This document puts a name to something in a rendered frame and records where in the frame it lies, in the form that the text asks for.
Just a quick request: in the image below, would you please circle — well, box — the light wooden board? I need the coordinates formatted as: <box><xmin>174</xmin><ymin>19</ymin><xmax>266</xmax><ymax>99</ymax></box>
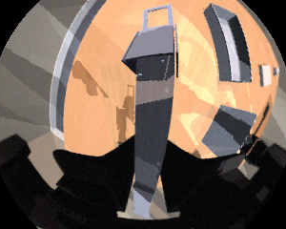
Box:
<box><xmin>100</xmin><ymin>61</ymin><xmax>181</xmax><ymax>149</ymax></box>

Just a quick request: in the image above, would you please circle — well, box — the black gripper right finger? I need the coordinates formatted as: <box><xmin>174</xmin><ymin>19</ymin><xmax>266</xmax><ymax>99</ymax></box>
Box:
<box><xmin>159</xmin><ymin>140</ymin><xmax>245</xmax><ymax>214</ymax></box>

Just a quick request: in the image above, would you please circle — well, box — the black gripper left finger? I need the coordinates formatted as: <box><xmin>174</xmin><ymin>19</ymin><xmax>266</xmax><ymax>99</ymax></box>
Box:
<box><xmin>52</xmin><ymin>134</ymin><xmax>135</xmax><ymax>213</ymax></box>

